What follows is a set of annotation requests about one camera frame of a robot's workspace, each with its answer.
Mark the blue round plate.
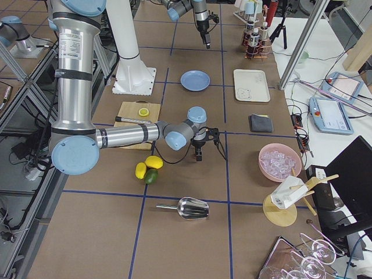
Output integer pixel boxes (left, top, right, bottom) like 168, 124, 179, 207
180, 70, 210, 92

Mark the dark drink bottle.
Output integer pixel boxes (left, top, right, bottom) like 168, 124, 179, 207
242, 20, 255, 47
249, 28, 259, 48
259, 22, 268, 40

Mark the pink bowl with ice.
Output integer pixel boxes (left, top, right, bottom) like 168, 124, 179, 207
258, 143, 302, 182

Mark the wooden cutting board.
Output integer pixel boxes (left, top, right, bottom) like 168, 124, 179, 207
112, 101, 162, 151

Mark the copper wire bottle rack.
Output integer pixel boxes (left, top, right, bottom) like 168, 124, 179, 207
241, 20, 271, 59

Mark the yellow lemon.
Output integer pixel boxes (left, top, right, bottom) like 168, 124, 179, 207
145, 155, 163, 169
135, 162, 147, 180

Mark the black handled knife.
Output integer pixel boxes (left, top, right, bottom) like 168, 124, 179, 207
115, 116, 151, 124

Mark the cream rectangular tray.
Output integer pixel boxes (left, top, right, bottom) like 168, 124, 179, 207
233, 69, 270, 102

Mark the clear wine glass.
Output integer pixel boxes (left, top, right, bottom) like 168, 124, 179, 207
290, 251, 332, 279
299, 232, 345, 266

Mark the red cylinder tube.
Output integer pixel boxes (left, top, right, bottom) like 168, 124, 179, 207
266, 0, 278, 27

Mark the blue pastel cup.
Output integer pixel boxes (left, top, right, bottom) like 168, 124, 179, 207
244, 0, 256, 15

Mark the aluminium frame post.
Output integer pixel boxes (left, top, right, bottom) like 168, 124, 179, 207
278, 0, 330, 90

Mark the grey folded cloth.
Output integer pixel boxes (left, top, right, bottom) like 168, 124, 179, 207
248, 114, 274, 133

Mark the green lime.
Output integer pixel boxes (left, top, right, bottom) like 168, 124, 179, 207
144, 169, 158, 184

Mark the metal scoop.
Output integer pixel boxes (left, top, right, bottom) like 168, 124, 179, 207
156, 197, 209, 220

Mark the blue teach pendant tablet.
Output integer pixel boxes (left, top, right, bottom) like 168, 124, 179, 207
309, 97, 354, 135

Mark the green small bowl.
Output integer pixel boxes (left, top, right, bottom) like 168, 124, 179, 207
296, 51, 309, 69

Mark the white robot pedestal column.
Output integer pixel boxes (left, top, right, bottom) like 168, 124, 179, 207
106, 0, 156, 96

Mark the black monitor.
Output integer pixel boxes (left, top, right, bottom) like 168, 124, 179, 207
314, 136, 371, 240

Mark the white wire cup rack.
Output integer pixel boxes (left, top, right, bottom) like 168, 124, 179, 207
233, 9, 258, 23

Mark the half lemon slice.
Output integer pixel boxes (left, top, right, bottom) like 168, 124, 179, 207
138, 108, 150, 117

